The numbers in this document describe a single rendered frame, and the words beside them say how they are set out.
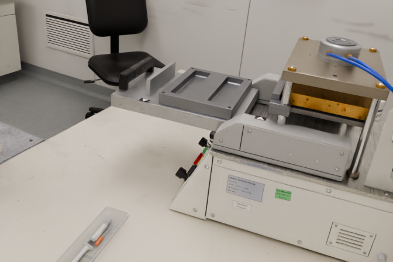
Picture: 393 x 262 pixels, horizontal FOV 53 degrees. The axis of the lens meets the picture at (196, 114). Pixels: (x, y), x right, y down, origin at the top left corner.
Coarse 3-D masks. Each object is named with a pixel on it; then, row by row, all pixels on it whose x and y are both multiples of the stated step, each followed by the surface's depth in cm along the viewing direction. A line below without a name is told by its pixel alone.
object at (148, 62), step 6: (144, 60) 99; (150, 60) 100; (132, 66) 94; (138, 66) 95; (144, 66) 97; (150, 66) 101; (126, 72) 90; (132, 72) 92; (138, 72) 95; (150, 72) 103; (120, 78) 90; (126, 78) 90; (132, 78) 92; (120, 84) 91; (126, 84) 90
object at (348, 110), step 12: (300, 84) 79; (300, 96) 75; (312, 96) 74; (324, 96) 74; (336, 96) 75; (348, 96) 75; (360, 96) 76; (300, 108) 76; (312, 108) 75; (324, 108) 74; (336, 108) 73; (348, 108) 72; (360, 108) 72; (336, 120) 74; (348, 120) 73; (360, 120) 73
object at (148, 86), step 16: (144, 80) 98; (160, 80) 93; (112, 96) 88; (128, 96) 88; (144, 96) 89; (256, 96) 98; (144, 112) 87; (160, 112) 86; (176, 112) 84; (192, 112) 84; (240, 112) 86; (208, 128) 83
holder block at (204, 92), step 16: (176, 80) 93; (192, 80) 98; (208, 80) 95; (224, 80) 96; (240, 80) 97; (160, 96) 85; (176, 96) 84; (192, 96) 85; (208, 96) 86; (224, 96) 90; (240, 96) 87; (208, 112) 83; (224, 112) 82
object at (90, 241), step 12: (96, 216) 81; (108, 216) 81; (120, 216) 81; (96, 228) 78; (108, 228) 78; (84, 240) 75; (96, 240) 75; (72, 252) 72; (84, 252) 72; (96, 252) 72
